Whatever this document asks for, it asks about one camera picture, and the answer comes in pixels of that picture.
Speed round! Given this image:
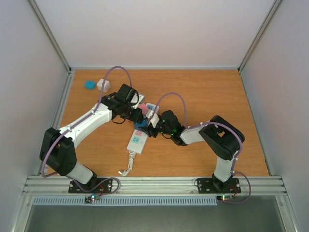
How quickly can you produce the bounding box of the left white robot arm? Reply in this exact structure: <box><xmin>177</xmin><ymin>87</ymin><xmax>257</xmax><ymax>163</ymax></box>
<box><xmin>40</xmin><ymin>84</ymin><xmax>144</xmax><ymax>192</ymax></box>

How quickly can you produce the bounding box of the right aluminium corner post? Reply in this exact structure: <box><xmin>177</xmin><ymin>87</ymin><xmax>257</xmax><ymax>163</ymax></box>
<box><xmin>238</xmin><ymin>0</ymin><xmax>283</xmax><ymax>74</ymax></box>

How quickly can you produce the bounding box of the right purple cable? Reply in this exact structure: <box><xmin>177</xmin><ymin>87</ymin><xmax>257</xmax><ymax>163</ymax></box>
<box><xmin>148</xmin><ymin>92</ymin><xmax>252</xmax><ymax>204</ymax></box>

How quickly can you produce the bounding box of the white power strip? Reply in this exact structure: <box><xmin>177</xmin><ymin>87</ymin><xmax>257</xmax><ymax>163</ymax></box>
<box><xmin>126</xmin><ymin>102</ymin><xmax>160</xmax><ymax>155</ymax></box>

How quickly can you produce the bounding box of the small circuit board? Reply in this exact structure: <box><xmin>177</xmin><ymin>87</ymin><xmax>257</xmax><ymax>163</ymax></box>
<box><xmin>217</xmin><ymin>195</ymin><xmax>234</xmax><ymax>202</ymax></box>
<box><xmin>84</xmin><ymin>195</ymin><xmax>100</xmax><ymax>204</ymax></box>

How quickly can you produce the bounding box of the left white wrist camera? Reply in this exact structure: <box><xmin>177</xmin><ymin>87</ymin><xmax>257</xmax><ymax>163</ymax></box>
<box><xmin>130</xmin><ymin>93</ymin><xmax>145</xmax><ymax>109</ymax></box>

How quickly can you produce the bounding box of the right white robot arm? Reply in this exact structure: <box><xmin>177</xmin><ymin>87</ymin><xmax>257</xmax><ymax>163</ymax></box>
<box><xmin>140</xmin><ymin>110</ymin><xmax>245</xmax><ymax>193</ymax></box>

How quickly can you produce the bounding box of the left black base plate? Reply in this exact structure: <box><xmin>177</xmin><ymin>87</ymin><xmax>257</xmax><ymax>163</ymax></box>
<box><xmin>68</xmin><ymin>177</ymin><xmax>120</xmax><ymax>195</ymax></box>

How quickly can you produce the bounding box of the grey slotted cable duct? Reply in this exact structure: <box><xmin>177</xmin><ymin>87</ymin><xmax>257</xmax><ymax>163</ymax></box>
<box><xmin>32</xmin><ymin>196</ymin><xmax>217</xmax><ymax>206</ymax></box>

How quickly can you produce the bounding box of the white power strip cord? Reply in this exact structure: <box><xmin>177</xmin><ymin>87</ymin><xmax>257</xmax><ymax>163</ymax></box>
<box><xmin>117</xmin><ymin>151</ymin><xmax>136</xmax><ymax>177</ymax></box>

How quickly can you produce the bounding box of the purple cable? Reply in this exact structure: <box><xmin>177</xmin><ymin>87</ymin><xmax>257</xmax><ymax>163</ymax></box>
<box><xmin>148</xmin><ymin>92</ymin><xmax>252</xmax><ymax>204</ymax></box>
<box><xmin>41</xmin><ymin>65</ymin><xmax>133</xmax><ymax>194</ymax></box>

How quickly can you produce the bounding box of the left small circuit board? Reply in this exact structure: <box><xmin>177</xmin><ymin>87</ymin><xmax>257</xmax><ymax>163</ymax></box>
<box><xmin>84</xmin><ymin>195</ymin><xmax>100</xmax><ymax>204</ymax></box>

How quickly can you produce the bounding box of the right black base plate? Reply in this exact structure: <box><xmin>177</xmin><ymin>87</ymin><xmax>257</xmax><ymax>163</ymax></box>
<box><xmin>197</xmin><ymin>177</ymin><xmax>241</xmax><ymax>194</ymax></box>

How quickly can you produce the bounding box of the teal cube plug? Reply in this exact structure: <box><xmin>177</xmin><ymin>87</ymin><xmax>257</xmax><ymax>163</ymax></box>
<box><xmin>84</xmin><ymin>80</ymin><xmax>97</xmax><ymax>89</ymax></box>

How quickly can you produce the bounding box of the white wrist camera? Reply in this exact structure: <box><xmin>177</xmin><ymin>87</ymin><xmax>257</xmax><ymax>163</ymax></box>
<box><xmin>130</xmin><ymin>93</ymin><xmax>145</xmax><ymax>109</ymax></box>
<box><xmin>146</xmin><ymin>110</ymin><xmax>160</xmax><ymax>128</ymax></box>

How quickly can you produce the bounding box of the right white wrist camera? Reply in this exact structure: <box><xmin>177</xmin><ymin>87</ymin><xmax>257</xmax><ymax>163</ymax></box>
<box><xmin>146</xmin><ymin>110</ymin><xmax>160</xmax><ymax>128</ymax></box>

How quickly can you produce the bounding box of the left aluminium corner post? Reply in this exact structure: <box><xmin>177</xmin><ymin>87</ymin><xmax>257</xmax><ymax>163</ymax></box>
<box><xmin>27</xmin><ymin>0</ymin><xmax>71</xmax><ymax>73</ymax></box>

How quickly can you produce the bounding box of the left aluminium rail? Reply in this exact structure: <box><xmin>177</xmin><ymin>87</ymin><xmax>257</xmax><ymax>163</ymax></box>
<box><xmin>37</xmin><ymin>69</ymin><xmax>75</xmax><ymax>175</ymax></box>

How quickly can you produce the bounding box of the blue cube socket adapter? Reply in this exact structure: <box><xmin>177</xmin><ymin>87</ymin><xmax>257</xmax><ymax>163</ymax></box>
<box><xmin>134</xmin><ymin>118</ymin><xmax>148</xmax><ymax>132</ymax></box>

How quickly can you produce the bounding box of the front aluminium rail frame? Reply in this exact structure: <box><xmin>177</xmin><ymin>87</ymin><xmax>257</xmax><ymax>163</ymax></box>
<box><xmin>22</xmin><ymin>176</ymin><xmax>287</xmax><ymax>196</ymax></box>

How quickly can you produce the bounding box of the white cube plug with picture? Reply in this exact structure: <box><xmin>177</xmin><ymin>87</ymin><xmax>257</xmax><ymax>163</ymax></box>
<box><xmin>96</xmin><ymin>79</ymin><xmax>112</xmax><ymax>93</ymax></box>

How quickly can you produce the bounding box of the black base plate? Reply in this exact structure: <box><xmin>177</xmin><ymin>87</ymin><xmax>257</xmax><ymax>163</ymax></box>
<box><xmin>68</xmin><ymin>177</ymin><xmax>120</xmax><ymax>195</ymax></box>
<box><xmin>197</xmin><ymin>177</ymin><xmax>241</xmax><ymax>194</ymax></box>

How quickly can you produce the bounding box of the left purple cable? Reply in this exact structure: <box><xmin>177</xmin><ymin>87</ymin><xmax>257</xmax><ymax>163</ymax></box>
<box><xmin>41</xmin><ymin>65</ymin><xmax>133</xmax><ymax>194</ymax></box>

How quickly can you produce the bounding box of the right small circuit board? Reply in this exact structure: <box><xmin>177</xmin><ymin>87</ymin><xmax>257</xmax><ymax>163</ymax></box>
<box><xmin>217</xmin><ymin>195</ymin><xmax>234</xmax><ymax>202</ymax></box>

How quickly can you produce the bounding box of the aluminium corner post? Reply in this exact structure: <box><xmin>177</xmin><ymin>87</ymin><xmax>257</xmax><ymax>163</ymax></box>
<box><xmin>238</xmin><ymin>0</ymin><xmax>283</xmax><ymax>74</ymax></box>
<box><xmin>27</xmin><ymin>0</ymin><xmax>71</xmax><ymax>73</ymax></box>

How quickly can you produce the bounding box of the pink triangular socket adapter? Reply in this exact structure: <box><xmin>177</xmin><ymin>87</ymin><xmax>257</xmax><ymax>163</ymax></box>
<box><xmin>138</xmin><ymin>103</ymin><xmax>150</xmax><ymax>116</ymax></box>

